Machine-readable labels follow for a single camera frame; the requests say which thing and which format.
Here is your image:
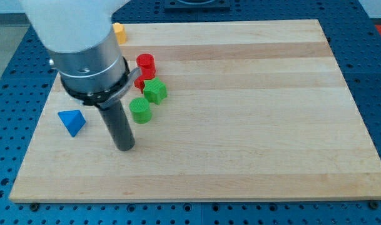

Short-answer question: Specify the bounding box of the blue triangle block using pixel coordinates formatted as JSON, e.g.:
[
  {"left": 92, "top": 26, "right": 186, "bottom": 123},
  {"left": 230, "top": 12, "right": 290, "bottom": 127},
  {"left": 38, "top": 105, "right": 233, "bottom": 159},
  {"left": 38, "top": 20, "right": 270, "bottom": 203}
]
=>
[{"left": 58, "top": 110, "right": 86, "bottom": 137}]

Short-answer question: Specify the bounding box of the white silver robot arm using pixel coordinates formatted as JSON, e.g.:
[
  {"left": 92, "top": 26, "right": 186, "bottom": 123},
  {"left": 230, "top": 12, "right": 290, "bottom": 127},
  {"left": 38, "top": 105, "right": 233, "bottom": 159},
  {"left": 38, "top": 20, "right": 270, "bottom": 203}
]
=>
[{"left": 20, "top": 0, "right": 140, "bottom": 109}]

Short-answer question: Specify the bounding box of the green star block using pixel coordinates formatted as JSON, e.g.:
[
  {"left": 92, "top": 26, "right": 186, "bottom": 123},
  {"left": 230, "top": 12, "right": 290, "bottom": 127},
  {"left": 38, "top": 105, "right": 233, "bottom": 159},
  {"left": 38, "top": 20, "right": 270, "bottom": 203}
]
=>
[{"left": 143, "top": 77, "right": 168, "bottom": 105}]

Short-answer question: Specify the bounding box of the green cylinder block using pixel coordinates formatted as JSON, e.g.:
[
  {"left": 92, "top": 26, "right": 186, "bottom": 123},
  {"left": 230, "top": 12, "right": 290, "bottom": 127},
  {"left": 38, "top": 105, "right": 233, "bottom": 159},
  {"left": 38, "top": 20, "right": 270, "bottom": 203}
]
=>
[{"left": 129, "top": 97, "right": 152, "bottom": 124}]

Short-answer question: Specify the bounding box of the red block behind star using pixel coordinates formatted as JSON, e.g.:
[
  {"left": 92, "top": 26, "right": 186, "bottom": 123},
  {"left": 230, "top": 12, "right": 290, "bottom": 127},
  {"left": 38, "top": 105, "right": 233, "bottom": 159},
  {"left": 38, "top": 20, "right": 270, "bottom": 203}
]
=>
[{"left": 134, "top": 76, "right": 145, "bottom": 93}]

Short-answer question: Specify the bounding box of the wooden board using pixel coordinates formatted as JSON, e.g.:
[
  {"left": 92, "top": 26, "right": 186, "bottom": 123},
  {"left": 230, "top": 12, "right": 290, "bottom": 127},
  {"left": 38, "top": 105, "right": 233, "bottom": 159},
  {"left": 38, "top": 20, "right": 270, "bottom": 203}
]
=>
[{"left": 9, "top": 19, "right": 381, "bottom": 203}]

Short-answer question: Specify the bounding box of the red cylinder block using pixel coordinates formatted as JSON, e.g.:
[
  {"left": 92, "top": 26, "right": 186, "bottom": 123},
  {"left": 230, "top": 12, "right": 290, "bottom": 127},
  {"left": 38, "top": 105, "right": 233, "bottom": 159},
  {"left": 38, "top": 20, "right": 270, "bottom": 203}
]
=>
[{"left": 136, "top": 53, "right": 156, "bottom": 79}]

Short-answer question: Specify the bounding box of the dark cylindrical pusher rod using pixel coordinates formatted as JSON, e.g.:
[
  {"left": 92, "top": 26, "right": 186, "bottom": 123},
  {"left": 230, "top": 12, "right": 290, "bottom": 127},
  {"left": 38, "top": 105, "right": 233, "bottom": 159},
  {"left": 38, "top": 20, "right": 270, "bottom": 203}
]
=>
[{"left": 98, "top": 101, "right": 135, "bottom": 151}]

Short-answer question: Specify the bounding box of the yellow block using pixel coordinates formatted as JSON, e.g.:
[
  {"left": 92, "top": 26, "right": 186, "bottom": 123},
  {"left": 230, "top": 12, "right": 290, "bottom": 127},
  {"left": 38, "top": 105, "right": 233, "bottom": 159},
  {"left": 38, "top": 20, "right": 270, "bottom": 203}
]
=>
[{"left": 113, "top": 22, "right": 127, "bottom": 45}]

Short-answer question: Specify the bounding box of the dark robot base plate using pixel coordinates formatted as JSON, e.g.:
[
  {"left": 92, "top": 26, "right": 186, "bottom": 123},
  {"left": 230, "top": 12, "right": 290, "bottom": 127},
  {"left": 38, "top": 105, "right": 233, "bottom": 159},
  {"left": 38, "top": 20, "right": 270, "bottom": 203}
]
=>
[{"left": 164, "top": 0, "right": 231, "bottom": 12}]

